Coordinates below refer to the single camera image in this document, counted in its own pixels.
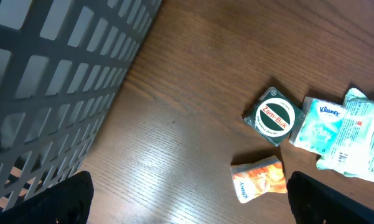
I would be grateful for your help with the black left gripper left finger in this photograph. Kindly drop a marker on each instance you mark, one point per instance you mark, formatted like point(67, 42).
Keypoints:
point(66, 202)

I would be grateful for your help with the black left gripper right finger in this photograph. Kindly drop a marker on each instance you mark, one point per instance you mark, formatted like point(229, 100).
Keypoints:
point(314, 202)

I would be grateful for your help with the orange tissue pack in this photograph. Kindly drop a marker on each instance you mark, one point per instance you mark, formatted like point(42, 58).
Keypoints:
point(255, 179)

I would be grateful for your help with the teal wet wipe packet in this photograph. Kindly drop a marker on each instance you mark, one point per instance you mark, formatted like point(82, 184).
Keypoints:
point(352, 153)

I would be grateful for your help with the green Kleenex tissue pack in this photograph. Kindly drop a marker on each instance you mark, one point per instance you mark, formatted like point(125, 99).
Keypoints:
point(320, 127)

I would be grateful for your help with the green Zam-Buk tin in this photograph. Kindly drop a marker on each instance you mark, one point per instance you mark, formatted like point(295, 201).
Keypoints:
point(273, 116)

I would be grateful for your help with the dark grey plastic mesh basket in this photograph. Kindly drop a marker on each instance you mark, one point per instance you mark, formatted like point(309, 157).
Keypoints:
point(62, 62)

